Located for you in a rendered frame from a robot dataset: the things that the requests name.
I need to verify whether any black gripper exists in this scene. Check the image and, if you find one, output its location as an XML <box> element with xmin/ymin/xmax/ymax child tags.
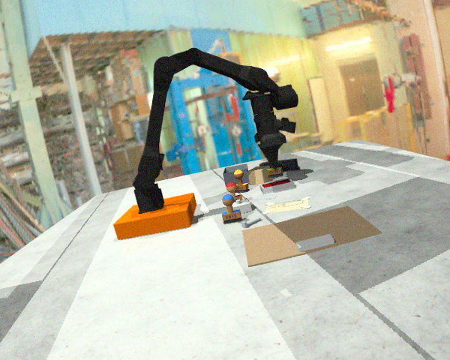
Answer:
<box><xmin>253</xmin><ymin>112</ymin><xmax>287</xmax><ymax>169</ymax></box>

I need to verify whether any wooden rubber stamp with yellow knob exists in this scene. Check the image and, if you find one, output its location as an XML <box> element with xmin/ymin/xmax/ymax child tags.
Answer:
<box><xmin>234</xmin><ymin>169</ymin><xmax>249</xmax><ymax>193</ymax></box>

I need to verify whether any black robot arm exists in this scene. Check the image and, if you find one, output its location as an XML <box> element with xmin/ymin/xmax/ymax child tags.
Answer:
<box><xmin>133</xmin><ymin>47</ymin><xmax>299</xmax><ymax>214</ymax></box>

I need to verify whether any red ink pad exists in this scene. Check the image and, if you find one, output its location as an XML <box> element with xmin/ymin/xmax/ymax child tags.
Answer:
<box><xmin>260</xmin><ymin>178</ymin><xmax>295</xmax><ymax>194</ymax></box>

